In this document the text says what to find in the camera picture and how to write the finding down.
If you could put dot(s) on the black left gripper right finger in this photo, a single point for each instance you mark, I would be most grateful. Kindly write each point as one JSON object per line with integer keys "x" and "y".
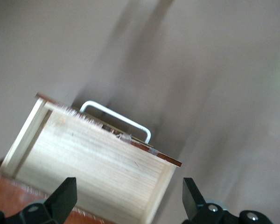
{"x": 193, "y": 203}

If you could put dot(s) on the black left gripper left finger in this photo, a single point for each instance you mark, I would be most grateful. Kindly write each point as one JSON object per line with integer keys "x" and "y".
{"x": 60, "y": 198}

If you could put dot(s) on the light wooden drawer box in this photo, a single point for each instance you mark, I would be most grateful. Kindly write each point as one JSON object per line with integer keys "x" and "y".
{"x": 95, "y": 163}

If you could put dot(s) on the dark brown wooden cabinet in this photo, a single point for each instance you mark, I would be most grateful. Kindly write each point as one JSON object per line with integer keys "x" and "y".
{"x": 9, "y": 193}

